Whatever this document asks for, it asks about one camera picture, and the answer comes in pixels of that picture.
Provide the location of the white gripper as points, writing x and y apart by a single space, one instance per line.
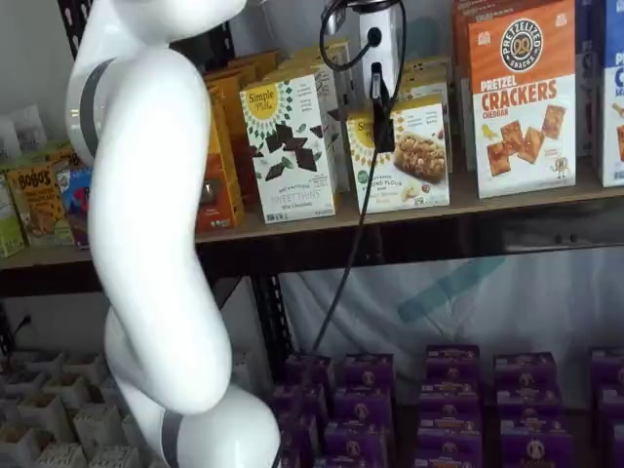
385 44

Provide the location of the Simple Mills almond bars box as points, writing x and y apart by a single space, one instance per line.
426 70
419 161
424 89

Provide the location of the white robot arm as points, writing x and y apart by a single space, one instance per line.
151 219

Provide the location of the Simple Mills sweet thins box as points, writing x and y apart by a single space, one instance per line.
302 57
341 161
287 170

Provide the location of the wooden shelf board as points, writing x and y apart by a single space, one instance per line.
49 258
458 192

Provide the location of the black metal shelf rack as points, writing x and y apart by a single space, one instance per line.
439 239

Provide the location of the orange Revival crackers box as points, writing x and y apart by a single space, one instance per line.
229 83
246 68
267 61
224 195

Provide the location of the orange Pretzelized pretzel crackers box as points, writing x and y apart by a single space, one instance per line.
521 146

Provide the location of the blue Pretzelized pretzel crackers box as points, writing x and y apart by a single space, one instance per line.
614 146

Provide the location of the purple snack box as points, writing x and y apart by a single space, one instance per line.
609 370
448 436
297 434
314 373
618 446
368 373
451 400
356 439
613 404
525 373
536 446
348 463
453 365
304 402
448 461
530 404
363 405
291 458

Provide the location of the blue purple Zbar box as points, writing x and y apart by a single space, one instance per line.
73 205

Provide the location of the yellow Bobo's snack box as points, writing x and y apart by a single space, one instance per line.
53 158
39 209

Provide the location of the green snack box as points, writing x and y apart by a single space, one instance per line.
10 219

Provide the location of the white plastic backdrop sheet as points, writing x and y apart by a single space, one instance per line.
487 312

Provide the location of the white patterned carton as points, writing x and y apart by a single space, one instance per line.
248 368
22 385
97 426
114 458
62 457
85 364
44 363

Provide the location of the small black power plug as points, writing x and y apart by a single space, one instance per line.
23 322

